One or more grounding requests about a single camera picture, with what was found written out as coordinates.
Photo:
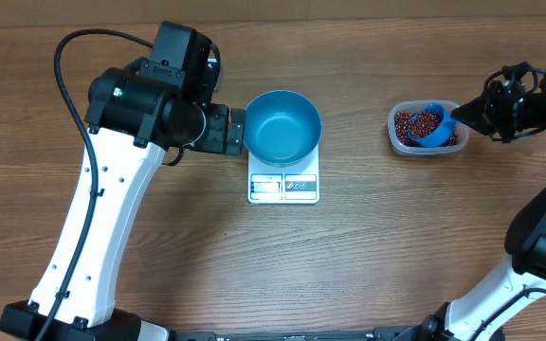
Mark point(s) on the teal blue bowl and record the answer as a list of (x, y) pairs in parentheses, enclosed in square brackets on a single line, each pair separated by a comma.
[(282, 127)]

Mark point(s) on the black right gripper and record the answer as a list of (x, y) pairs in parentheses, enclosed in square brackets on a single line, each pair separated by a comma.
[(486, 115)]

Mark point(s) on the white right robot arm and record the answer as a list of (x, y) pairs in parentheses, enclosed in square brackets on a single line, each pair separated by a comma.
[(520, 278)]

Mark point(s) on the clear plastic food container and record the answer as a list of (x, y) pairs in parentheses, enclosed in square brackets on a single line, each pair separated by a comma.
[(413, 106)]

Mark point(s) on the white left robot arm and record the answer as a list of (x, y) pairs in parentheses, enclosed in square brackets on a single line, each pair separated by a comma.
[(135, 115)]

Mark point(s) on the red adzuki beans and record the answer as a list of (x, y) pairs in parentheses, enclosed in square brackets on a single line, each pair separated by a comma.
[(400, 125)]

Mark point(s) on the white digital kitchen scale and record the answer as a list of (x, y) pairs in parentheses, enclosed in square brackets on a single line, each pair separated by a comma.
[(298, 184)]

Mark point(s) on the blue plastic measuring scoop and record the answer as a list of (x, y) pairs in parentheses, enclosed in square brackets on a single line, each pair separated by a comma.
[(444, 134)]

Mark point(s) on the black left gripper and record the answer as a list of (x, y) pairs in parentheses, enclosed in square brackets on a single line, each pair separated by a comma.
[(220, 140)]

